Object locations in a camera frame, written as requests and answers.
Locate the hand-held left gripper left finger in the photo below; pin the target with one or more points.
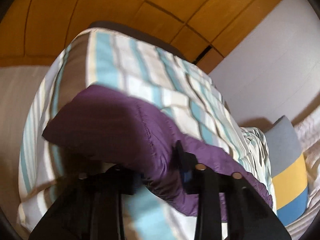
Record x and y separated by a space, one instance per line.
126 183

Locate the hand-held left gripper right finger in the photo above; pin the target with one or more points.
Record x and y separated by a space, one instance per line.
187 180

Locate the purple quilted jacket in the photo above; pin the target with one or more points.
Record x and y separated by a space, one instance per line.
112 125

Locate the grey yellow blue cushion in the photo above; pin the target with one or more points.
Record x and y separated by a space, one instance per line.
290 175

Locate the striped duvet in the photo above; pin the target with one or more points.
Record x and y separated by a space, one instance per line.
150 62

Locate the patterned curtain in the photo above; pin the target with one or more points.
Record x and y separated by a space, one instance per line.
312 160

